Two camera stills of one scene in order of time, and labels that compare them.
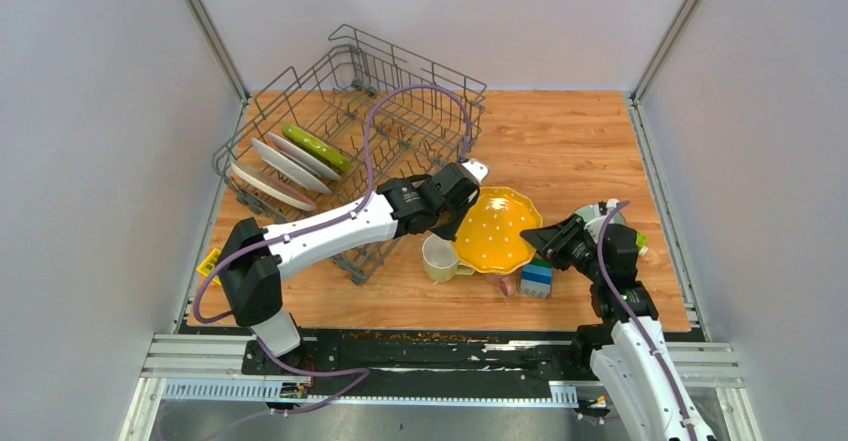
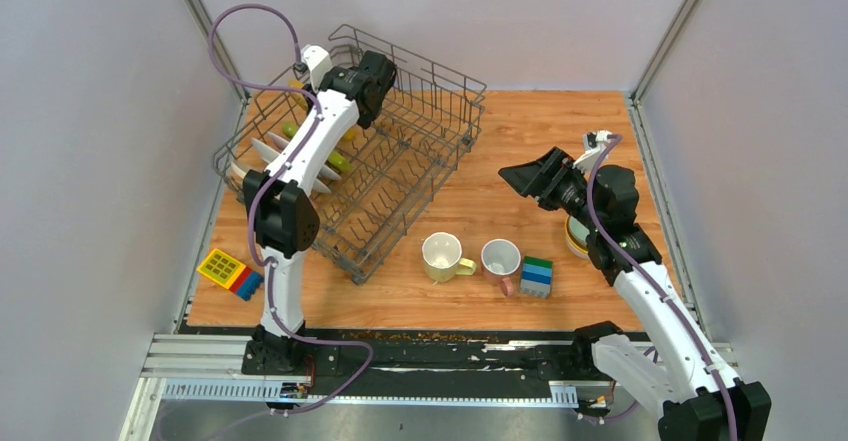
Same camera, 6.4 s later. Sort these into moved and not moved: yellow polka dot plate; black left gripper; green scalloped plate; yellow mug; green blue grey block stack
Moved: yellow polka dot plate; black left gripper
Not moved: green blue grey block stack; green scalloped plate; yellow mug
